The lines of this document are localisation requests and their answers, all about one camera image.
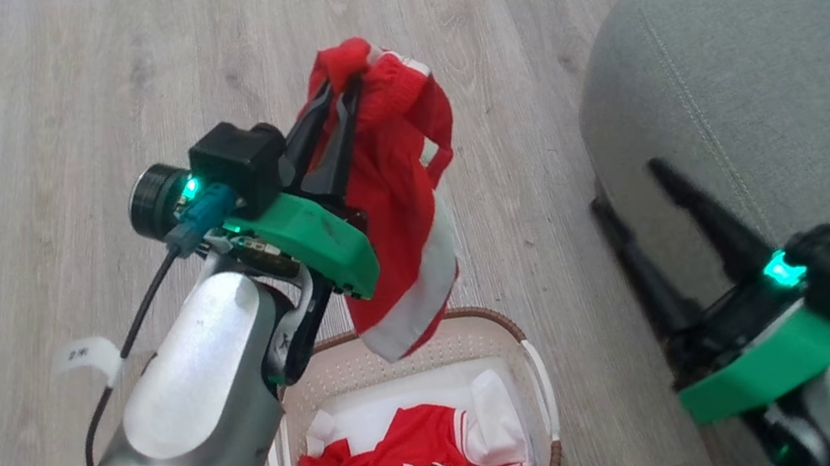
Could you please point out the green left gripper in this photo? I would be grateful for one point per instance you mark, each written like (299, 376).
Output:
(313, 238)

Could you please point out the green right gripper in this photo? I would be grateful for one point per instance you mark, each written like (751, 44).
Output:
(771, 362)

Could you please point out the red shorts white trim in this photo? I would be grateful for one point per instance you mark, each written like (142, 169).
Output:
(398, 185)

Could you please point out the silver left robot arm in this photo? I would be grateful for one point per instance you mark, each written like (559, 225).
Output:
(190, 409)

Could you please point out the white basket brown rim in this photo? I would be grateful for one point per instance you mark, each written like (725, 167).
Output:
(537, 416)

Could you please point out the grey fabric sofa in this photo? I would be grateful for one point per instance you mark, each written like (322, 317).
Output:
(780, 75)

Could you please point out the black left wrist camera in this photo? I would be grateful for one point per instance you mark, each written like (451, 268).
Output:
(236, 162)

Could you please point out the blue left camera connector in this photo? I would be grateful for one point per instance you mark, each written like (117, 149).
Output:
(203, 215)

